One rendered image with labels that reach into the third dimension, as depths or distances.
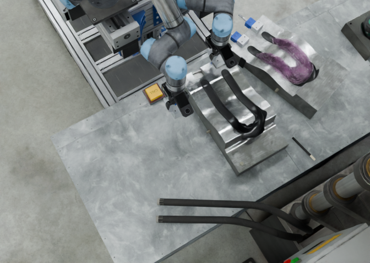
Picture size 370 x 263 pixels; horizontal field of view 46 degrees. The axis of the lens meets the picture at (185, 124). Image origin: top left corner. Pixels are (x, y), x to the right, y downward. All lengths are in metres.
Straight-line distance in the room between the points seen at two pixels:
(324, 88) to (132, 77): 1.22
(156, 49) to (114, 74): 1.20
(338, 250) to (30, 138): 2.13
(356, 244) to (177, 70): 0.78
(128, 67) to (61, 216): 0.99
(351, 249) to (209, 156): 0.86
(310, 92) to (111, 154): 0.92
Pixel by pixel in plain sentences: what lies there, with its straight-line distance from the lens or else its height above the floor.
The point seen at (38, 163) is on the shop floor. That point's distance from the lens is 2.87.
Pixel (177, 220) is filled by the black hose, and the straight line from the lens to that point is 1.83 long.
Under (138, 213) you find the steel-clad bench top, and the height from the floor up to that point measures 0.80.
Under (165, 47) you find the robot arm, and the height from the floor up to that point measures 1.28.
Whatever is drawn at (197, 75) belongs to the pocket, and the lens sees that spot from 2.02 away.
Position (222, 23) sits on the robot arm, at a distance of 1.65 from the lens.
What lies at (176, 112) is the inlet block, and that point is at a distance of 1.83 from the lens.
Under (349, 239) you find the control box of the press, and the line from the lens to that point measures 1.29.
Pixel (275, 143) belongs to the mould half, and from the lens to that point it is 1.95.
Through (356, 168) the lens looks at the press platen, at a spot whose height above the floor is 1.52.
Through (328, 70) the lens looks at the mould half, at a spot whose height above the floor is 0.91.
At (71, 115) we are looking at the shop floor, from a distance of 2.93.
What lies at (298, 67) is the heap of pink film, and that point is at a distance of 2.09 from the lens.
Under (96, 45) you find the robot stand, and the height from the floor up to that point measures 0.21.
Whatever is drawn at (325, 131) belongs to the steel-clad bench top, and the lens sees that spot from 2.10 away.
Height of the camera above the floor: 2.66
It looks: 69 degrees down
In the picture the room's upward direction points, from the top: 7 degrees clockwise
